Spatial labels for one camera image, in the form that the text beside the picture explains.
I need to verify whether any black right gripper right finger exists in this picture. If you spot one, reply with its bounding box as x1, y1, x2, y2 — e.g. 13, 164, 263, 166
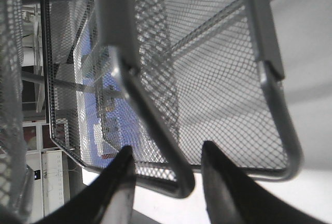
201, 141, 321, 223

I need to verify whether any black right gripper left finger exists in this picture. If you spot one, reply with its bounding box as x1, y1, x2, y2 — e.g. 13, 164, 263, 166
37, 146, 135, 223

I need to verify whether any mesh rack tray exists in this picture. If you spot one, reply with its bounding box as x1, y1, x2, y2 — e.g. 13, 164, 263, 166
1, 0, 33, 220
43, 0, 301, 184

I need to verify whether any blue plastic tray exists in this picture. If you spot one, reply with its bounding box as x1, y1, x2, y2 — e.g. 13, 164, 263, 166
73, 13, 156, 169

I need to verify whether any silver wire rack frame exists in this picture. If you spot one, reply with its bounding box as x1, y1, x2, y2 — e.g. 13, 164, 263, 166
95, 0, 302, 198

